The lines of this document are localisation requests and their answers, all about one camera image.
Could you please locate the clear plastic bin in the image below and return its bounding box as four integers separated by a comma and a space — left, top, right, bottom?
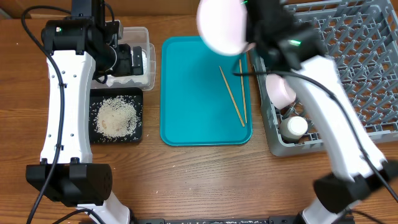
91, 27, 156, 91

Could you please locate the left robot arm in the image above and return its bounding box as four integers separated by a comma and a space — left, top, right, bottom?
25, 1, 144, 223

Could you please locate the pink bowl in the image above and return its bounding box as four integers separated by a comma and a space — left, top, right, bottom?
266, 74, 296, 110

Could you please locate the grey dishwasher rack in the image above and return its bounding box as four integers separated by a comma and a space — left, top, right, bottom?
257, 0, 397, 156

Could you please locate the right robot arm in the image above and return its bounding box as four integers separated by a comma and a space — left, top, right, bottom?
245, 0, 397, 223

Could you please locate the large pink plate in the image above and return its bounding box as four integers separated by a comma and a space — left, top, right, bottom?
197, 0, 255, 56

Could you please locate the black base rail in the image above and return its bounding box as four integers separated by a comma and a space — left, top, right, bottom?
131, 215, 305, 224

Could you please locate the teal plastic tray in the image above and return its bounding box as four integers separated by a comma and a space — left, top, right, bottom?
160, 36, 252, 146

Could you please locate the white cup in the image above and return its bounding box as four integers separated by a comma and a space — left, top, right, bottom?
279, 116, 308, 141

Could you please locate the wooden chopstick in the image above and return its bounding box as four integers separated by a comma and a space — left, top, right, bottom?
239, 59, 248, 124
219, 66, 245, 127

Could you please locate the white napkin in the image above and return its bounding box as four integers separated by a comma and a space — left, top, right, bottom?
106, 46, 154, 90

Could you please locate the black tray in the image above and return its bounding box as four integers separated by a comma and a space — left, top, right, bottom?
88, 87, 144, 144

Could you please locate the pile of rice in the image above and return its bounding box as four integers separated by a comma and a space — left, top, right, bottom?
90, 95, 143, 141

